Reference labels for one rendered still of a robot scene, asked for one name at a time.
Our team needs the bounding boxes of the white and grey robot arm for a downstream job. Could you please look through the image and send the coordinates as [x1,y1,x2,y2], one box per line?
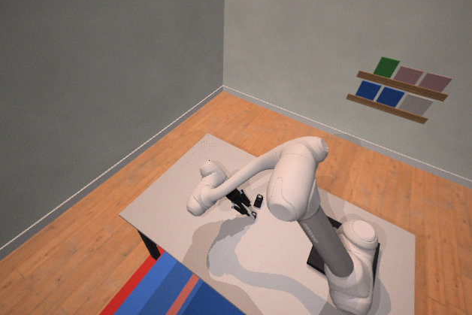
[186,136,378,315]

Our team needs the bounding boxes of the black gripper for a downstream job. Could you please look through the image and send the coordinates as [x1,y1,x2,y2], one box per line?
[226,188,257,220]

